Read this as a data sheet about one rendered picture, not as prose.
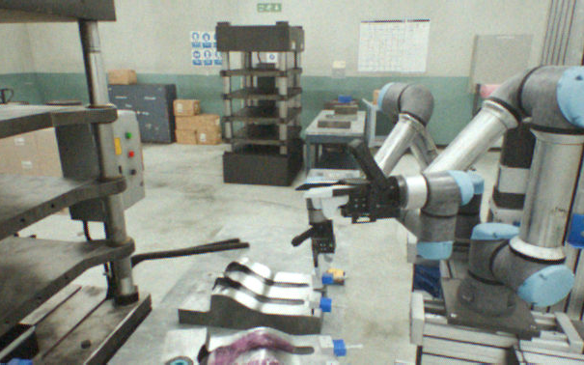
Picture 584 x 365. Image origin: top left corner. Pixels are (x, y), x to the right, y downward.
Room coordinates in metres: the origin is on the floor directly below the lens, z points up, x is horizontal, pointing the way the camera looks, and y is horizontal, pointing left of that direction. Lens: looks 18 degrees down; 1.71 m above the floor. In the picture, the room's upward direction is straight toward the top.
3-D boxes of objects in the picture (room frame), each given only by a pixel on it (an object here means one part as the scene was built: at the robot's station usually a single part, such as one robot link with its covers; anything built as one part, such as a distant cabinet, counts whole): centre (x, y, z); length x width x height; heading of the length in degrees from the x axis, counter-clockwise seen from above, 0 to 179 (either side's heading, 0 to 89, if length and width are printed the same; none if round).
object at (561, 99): (0.88, -0.58, 1.41); 0.15 x 0.12 x 0.55; 12
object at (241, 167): (6.01, 0.36, 1.03); 1.54 x 0.94 x 2.06; 169
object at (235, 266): (1.30, 0.12, 0.92); 0.35 x 0.16 x 0.09; 79
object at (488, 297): (1.01, -0.55, 1.09); 0.15 x 0.15 x 0.10
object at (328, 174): (4.56, -0.49, 0.28); 0.61 x 0.41 x 0.15; 79
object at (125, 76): (8.09, 3.23, 1.26); 0.42 x 0.33 x 0.29; 79
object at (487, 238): (1.00, -0.55, 1.20); 0.13 x 0.12 x 0.14; 12
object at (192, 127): (7.93, 1.83, 0.42); 0.86 x 0.33 x 0.83; 79
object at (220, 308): (1.31, 0.13, 0.87); 0.50 x 0.26 x 0.14; 79
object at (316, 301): (1.20, -0.12, 0.89); 0.13 x 0.05 x 0.05; 79
